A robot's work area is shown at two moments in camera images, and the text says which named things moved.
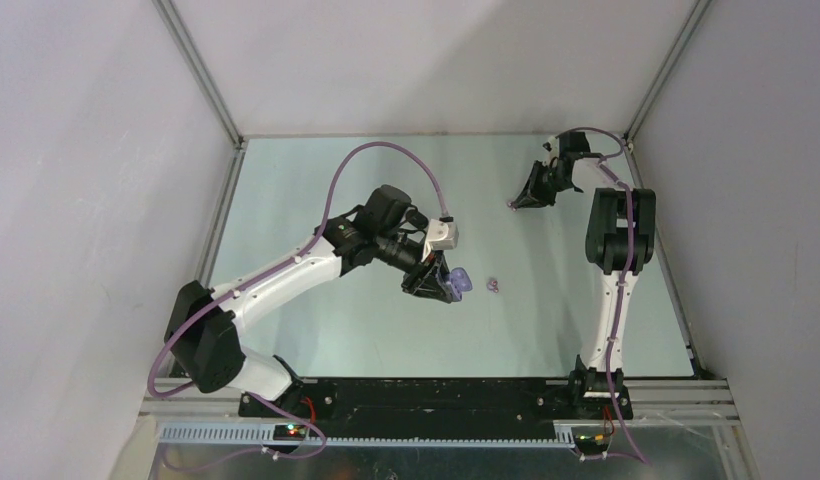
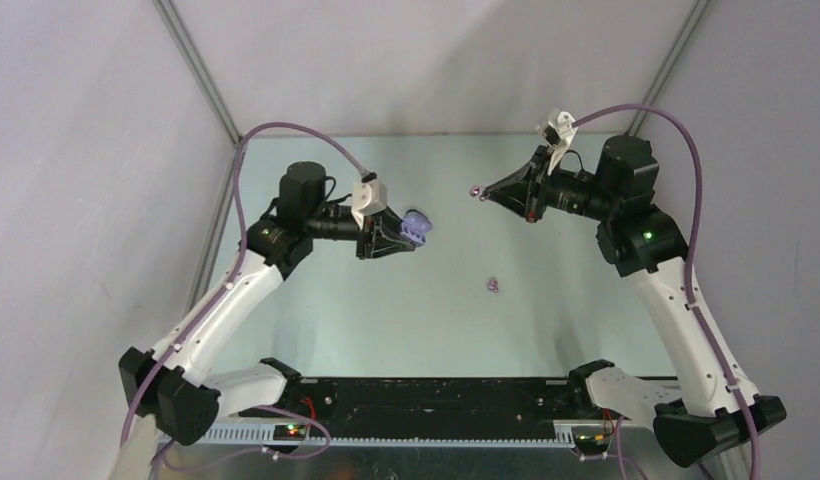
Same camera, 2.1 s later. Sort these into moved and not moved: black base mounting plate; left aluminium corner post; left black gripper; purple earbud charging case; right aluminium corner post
Moved: left black gripper; purple earbud charging case
Not moved: black base mounting plate; left aluminium corner post; right aluminium corner post
